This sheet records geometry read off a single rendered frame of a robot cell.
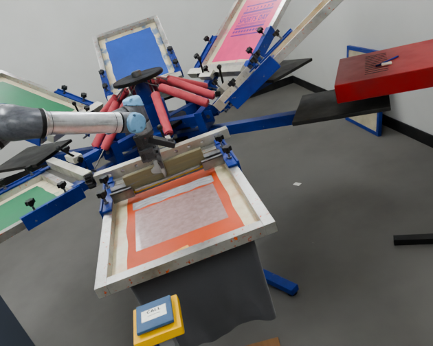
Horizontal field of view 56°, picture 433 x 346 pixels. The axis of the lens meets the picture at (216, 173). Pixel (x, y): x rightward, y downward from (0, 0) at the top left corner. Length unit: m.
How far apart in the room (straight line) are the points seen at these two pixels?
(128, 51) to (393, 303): 2.66
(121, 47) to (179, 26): 2.27
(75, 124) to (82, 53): 4.45
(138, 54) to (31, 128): 2.24
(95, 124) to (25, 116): 0.22
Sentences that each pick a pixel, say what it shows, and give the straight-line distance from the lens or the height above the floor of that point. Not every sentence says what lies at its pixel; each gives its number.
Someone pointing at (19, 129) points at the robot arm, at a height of 1.47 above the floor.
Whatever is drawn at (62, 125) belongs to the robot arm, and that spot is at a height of 1.43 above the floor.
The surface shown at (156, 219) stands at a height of 0.96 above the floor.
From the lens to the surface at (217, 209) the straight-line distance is 1.49.
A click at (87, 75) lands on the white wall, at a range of 5.87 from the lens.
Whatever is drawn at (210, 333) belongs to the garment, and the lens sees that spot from 1.60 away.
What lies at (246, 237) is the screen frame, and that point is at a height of 0.97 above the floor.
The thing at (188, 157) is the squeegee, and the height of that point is 1.06.
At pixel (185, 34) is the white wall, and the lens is 5.83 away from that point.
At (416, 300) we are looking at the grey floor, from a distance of 2.36.
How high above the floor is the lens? 1.69
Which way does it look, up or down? 25 degrees down
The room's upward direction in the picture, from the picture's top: 19 degrees counter-clockwise
